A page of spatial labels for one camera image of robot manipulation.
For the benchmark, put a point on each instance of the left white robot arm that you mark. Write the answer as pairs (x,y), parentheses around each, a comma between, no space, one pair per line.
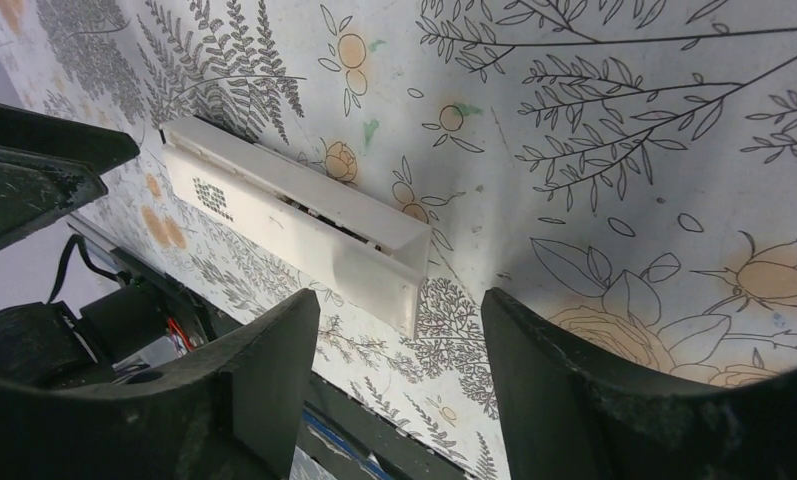
(46,345)

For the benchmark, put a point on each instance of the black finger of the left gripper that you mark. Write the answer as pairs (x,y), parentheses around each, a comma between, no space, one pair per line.
(36,191)

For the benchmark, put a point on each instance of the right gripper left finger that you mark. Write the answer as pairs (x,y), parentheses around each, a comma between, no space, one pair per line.
(229,410)

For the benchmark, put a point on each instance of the white remote battery cover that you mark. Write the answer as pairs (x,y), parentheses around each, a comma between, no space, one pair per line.
(298,245)

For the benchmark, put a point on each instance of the floral patterned table mat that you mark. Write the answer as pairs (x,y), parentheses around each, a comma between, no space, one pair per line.
(626,169)

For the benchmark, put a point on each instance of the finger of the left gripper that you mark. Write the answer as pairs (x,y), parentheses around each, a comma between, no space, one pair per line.
(96,148)

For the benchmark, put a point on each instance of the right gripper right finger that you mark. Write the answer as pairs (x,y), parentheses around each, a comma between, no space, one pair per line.
(569,409)

